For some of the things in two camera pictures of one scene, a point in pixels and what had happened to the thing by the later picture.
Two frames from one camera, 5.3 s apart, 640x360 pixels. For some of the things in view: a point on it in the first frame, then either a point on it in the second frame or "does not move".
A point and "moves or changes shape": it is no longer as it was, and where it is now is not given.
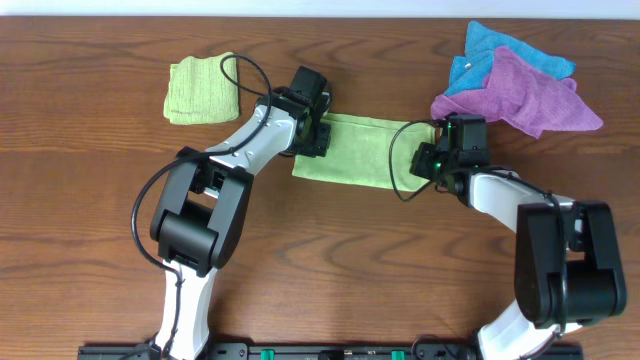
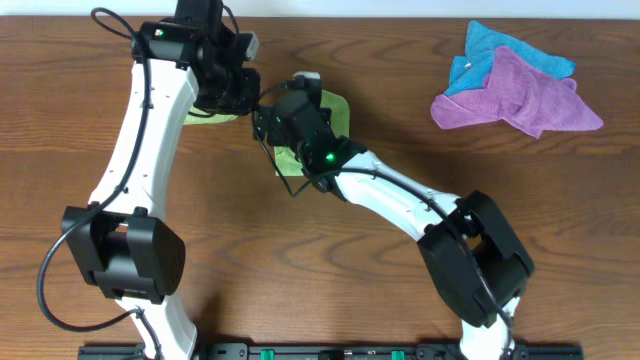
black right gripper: x=422 y=161 to x=270 y=123
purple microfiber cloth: x=520 y=94 does not move
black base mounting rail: x=328 y=351 does not move
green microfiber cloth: x=368 y=152 moves or changes shape
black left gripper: x=320 y=138 to x=232 y=92
